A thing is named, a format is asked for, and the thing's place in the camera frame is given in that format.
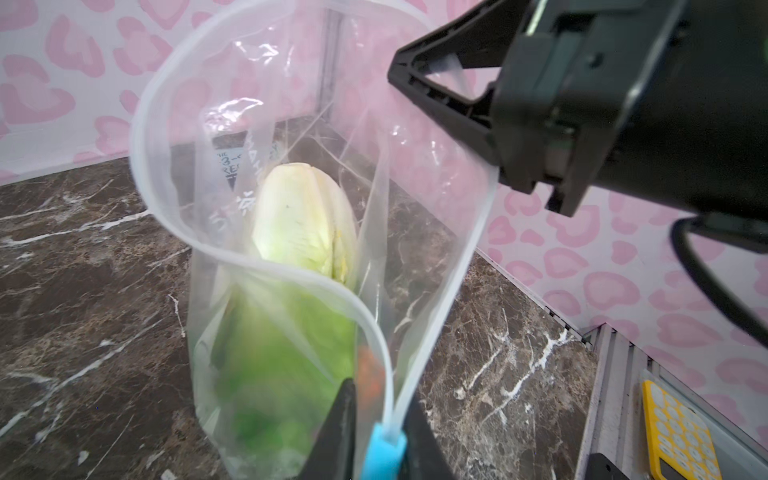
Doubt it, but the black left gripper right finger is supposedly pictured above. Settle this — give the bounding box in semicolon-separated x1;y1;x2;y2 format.
400;398;455;480

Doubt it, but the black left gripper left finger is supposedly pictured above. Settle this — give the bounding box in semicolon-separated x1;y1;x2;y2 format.
297;378;357;480

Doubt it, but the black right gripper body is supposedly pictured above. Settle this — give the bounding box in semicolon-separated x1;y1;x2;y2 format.
491;1;767;218

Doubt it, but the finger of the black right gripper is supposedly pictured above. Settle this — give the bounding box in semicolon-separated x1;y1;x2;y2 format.
387;0;531;165

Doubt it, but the blue bag zipper slider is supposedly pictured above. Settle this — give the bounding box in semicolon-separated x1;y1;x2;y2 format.
360;423;408;480

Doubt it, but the orange toy pumpkin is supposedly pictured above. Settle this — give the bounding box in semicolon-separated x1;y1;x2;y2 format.
355;346;385;407

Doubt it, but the green cabbage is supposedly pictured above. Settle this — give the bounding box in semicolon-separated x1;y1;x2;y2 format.
211;163;357;479

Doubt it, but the clear zip top bag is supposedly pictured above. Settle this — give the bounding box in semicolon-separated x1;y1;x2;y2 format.
130;1;497;479

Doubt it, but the yellow calculator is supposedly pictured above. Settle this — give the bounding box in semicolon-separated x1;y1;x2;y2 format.
640;379;722;480

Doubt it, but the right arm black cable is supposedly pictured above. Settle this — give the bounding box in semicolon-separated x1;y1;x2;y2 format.
668;212;768;349

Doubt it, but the aluminium mounting rail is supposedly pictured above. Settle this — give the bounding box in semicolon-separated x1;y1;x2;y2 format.
575;324;767;479

